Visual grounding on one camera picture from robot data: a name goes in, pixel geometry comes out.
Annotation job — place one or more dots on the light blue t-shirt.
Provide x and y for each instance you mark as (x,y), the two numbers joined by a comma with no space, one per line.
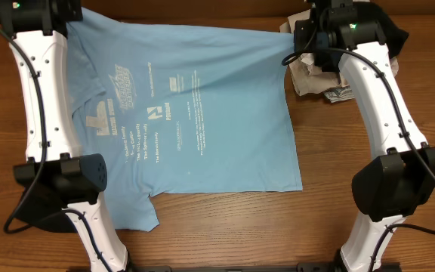
(180,109)

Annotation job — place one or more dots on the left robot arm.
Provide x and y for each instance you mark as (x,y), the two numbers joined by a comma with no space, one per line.
(63,188)

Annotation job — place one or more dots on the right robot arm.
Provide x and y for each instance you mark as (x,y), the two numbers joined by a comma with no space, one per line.
(359,41)

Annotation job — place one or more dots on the folded beige shirt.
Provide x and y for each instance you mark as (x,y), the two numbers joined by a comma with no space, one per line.
(309,79)

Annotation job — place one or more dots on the folded grey striped shirt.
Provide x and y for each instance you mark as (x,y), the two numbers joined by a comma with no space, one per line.
(339,94)

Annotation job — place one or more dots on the black garment on left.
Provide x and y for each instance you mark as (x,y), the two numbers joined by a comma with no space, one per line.
(43,212)

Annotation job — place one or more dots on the folded black shirt on stack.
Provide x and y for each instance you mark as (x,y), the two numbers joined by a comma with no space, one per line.
(395,37)

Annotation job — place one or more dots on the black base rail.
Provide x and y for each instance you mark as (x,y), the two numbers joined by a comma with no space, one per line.
(232,269)

